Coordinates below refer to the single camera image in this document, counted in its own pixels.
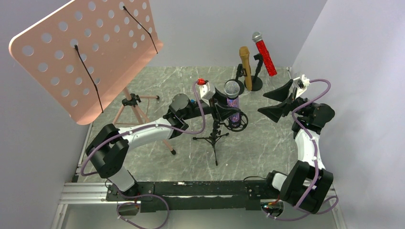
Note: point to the pink perforated music stand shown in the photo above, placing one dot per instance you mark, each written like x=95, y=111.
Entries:
x=86, y=52

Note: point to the gold microphone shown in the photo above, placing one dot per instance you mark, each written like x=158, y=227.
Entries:
x=246, y=68

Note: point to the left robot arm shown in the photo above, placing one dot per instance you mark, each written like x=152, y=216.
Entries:
x=108, y=150

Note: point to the black round mic stand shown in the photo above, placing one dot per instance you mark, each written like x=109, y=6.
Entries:
x=238, y=76
x=256, y=81

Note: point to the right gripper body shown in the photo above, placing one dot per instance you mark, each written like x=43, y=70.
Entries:
x=292, y=101

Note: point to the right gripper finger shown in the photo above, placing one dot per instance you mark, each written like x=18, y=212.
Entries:
x=280, y=94
x=275, y=112

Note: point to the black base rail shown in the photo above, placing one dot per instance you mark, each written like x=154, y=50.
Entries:
x=196, y=195

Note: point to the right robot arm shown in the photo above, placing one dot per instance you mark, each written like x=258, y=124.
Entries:
x=308, y=183

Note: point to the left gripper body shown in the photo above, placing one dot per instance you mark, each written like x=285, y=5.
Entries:
x=214, y=107

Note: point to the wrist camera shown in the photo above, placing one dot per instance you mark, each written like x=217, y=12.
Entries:
x=207, y=89
x=301, y=83

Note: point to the purple glitter microphone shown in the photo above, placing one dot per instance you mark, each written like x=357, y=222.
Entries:
x=232, y=90

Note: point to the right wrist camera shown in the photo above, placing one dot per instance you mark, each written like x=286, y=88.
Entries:
x=301, y=83

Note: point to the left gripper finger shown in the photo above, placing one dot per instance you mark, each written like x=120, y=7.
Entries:
x=219, y=95
x=232, y=113

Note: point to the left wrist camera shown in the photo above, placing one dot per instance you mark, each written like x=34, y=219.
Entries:
x=207, y=89

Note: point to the red glitter microphone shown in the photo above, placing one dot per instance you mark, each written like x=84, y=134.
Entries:
x=261, y=46

